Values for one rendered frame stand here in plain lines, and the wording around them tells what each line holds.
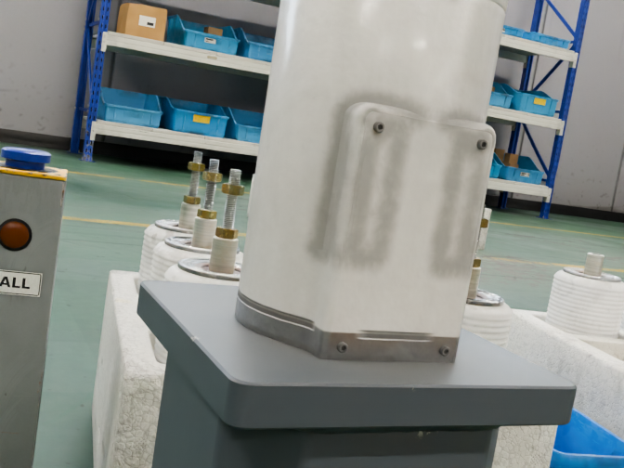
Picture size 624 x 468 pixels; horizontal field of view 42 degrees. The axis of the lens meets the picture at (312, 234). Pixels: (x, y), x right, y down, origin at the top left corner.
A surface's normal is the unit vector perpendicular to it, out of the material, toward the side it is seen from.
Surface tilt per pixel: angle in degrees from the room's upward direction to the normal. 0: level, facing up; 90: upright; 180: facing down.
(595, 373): 90
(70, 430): 0
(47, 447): 0
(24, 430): 90
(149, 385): 90
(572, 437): 88
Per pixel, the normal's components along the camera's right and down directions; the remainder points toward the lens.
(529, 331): -0.96, -0.12
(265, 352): 0.15, -0.98
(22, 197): 0.27, 0.16
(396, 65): -0.02, 0.11
